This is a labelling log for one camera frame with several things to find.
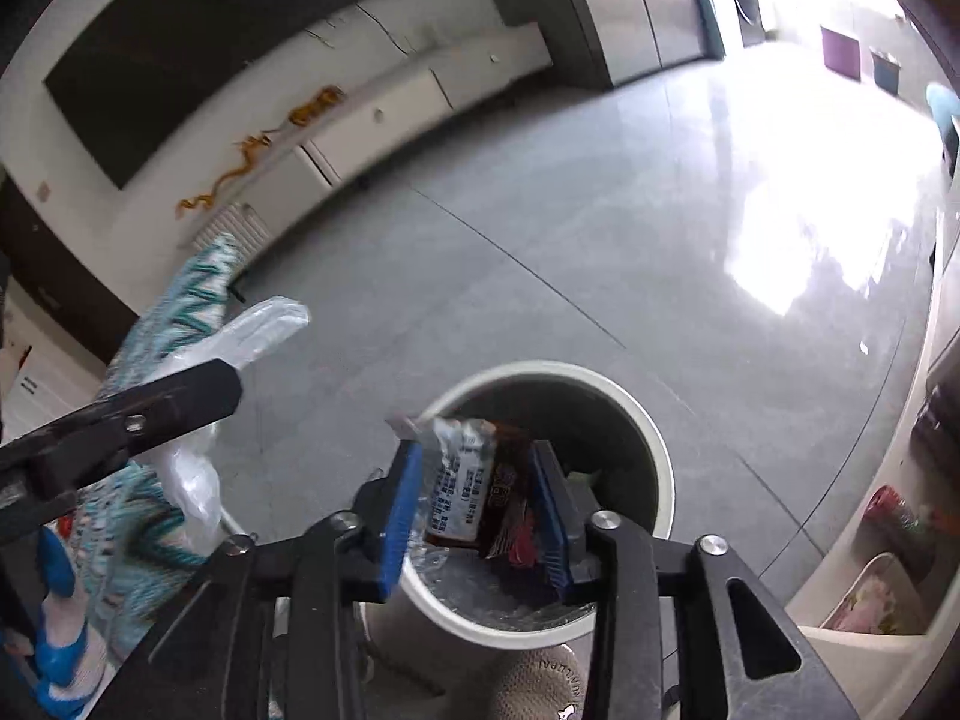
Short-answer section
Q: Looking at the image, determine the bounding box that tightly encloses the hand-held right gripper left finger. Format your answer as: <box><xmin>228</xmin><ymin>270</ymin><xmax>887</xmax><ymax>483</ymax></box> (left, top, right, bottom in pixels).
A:
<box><xmin>112</xmin><ymin>439</ymin><xmax>425</xmax><ymax>720</ymax></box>

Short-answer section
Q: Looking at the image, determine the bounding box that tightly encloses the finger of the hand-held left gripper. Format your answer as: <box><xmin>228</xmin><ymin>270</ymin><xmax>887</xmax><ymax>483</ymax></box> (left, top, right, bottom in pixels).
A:
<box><xmin>0</xmin><ymin>358</ymin><xmax>244</xmax><ymax>470</ymax></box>

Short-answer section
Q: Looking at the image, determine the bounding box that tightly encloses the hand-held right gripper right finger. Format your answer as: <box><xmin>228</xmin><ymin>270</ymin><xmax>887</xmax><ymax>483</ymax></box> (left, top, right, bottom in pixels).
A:
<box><xmin>529</xmin><ymin>441</ymin><xmax>856</xmax><ymax>720</ymax></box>

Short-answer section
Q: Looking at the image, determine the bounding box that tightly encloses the brown white snack wrapper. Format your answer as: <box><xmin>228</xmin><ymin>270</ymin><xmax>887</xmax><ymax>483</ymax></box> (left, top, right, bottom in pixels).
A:
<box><xmin>386</xmin><ymin>416</ymin><xmax>542</xmax><ymax>560</ymax></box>

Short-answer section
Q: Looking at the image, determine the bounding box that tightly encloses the clear plastic bag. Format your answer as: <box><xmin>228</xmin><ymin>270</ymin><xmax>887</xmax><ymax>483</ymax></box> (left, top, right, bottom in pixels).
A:
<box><xmin>154</xmin><ymin>296</ymin><xmax>310</xmax><ymax>548</ymax></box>

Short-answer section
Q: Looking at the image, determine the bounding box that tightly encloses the white round waste bin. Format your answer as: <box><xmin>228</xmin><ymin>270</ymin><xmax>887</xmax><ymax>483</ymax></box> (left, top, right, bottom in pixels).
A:
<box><xmin>358</xmin><ymin>360</ymin><xmax>676</xmax><ymax>698</ymax></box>

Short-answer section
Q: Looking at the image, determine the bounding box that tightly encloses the blue white patterned cloth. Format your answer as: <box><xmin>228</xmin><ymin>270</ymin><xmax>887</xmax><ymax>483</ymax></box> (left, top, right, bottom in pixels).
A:
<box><xmin>0</xmin><ymin>525</ymin><xmax>113</xmax><ymax>706</ymax></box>

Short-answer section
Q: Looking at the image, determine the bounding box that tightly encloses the teal zigzag knitted blanket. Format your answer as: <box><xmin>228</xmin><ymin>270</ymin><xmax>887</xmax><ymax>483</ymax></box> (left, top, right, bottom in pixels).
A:
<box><xmin>60</xmin><ymin>232</ymin><xmax>250</xmax><ymax>661</ymax></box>

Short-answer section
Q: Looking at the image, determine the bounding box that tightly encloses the white floor cupboard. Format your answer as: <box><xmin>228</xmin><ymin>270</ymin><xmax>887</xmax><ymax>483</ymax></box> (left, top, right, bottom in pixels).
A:
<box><xmin>0</xmin><ymin>292</ymin><xmax>107</xmax><ymax>437</ymax></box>

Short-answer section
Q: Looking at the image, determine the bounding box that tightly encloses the dark brown door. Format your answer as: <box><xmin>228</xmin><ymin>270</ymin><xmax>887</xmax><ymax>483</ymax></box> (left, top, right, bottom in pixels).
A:
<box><xmin>0</xmin><ymin>172</ymin><xmax>143</xmax><ymax>370</ymax></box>

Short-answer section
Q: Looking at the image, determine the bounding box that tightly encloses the golden dragon figurine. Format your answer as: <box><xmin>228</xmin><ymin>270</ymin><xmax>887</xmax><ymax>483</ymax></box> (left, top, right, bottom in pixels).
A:
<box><xmin>176</xmin><ymin>131</ymin><xmax>275</xmax><ymax>220</ymax></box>

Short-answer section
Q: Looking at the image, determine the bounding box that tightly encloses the golden tiger figurine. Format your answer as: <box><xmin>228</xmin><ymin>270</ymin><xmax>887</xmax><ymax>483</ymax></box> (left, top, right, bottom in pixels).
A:
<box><xmin>289</xmin><ymin>88</ymin><xmax>346</xmax><ymax>127</ymax></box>

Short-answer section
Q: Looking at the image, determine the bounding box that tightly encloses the floral patterned tray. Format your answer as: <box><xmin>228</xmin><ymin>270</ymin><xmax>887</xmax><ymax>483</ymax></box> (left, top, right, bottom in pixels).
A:
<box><xmin>817</xmin><ymin>551</ymin><xmax>932</xmax><ymax>635</ymax></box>

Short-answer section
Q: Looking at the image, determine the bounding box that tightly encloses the red printed can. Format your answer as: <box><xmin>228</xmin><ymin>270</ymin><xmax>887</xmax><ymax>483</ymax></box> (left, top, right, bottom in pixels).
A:
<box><xmin>862</xmin><ymin>486</ymin><xmax>920</xmax><ymax>542</ymax></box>

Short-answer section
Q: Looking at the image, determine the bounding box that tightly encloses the white low television cabinet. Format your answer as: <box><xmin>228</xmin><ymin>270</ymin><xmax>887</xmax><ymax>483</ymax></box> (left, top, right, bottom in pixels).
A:
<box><xmin>187</xmin><ymin>22</ymin><xmax>554</xmax><ymax>256</ymax></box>

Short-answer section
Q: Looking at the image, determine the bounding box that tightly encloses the grey double door refrigerator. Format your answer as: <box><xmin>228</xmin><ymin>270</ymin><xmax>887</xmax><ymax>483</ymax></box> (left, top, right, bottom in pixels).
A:
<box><xmin>465</xmin><ymin>0</ymin><xmax>710</xmax><ymax>89</ymax></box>

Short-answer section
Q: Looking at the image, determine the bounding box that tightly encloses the blue bucket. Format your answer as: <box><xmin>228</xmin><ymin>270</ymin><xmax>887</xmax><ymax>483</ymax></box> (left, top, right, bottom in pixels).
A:
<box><xmin>870</xmin><ymin>47</ymin><xmax>904</xmax><ymax>95</ymax></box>

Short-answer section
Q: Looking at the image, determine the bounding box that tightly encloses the teal chair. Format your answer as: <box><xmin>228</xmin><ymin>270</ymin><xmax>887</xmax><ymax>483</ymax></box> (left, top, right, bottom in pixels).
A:
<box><xmin>926</xmin><ymin>82</ymin><xmax>960</xmax><ymax>137</ymax></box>

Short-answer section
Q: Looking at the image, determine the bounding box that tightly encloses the black wall television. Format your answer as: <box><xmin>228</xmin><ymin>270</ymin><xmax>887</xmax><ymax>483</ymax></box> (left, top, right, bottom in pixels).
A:
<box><xmin>45</xmin><ymin>0</ymin><xmax>407</xmax><ymax>190</ymax></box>

